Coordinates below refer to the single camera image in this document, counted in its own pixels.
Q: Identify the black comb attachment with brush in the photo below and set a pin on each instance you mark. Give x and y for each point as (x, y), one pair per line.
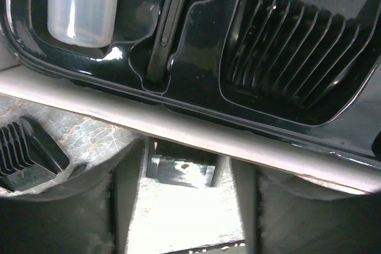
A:
(29, 155)

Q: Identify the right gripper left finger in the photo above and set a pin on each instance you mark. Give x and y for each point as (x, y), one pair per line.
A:
(89, 213)

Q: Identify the black comb attachment front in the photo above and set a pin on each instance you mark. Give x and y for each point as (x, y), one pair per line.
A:
(300, 60)

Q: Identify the black plastic tray insert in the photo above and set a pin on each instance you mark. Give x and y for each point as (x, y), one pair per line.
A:
(191, 83)

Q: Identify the black cleaning brush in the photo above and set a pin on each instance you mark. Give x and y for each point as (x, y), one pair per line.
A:
(166, 32)

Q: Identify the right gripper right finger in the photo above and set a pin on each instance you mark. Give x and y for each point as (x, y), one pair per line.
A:
(282, 213)

